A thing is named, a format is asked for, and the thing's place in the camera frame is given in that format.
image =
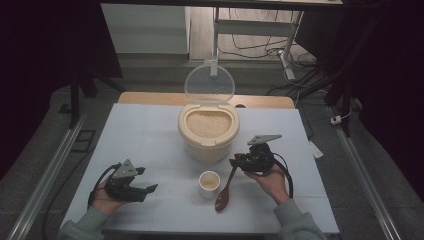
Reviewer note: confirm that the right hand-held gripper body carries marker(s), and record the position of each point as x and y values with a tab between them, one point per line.
258	160

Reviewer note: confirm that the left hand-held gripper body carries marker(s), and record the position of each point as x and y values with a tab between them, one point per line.
123	191

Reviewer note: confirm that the beige rice container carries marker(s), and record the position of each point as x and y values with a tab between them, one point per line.
206	151

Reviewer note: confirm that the white cup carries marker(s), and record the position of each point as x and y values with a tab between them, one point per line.
209	190

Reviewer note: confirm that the brown wooden spoon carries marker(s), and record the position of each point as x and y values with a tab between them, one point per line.
221	200

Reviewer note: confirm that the rice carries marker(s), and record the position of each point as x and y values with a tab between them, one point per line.
208	124

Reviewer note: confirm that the person's left hand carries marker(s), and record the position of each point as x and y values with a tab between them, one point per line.
106	201

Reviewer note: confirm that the person's right hand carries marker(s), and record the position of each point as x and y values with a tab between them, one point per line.
271	185

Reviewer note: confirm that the pale blue table sheet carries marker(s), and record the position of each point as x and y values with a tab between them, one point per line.
150	140

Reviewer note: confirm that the white paper tag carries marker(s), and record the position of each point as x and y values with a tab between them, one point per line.
316	150

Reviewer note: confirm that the clear round container lid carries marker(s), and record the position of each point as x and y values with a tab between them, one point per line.
203	83

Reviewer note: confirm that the small white adapter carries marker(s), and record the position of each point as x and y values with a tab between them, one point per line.
336	120

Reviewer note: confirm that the black stand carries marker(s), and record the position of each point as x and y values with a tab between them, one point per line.
75	100
343	83

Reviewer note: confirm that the black floor frame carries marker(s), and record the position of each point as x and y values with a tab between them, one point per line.
80	146

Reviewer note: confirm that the aluminium rail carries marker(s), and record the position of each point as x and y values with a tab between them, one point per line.
50	173
366	180

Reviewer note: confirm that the white desk frame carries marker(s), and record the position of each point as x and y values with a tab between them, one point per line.
253	27

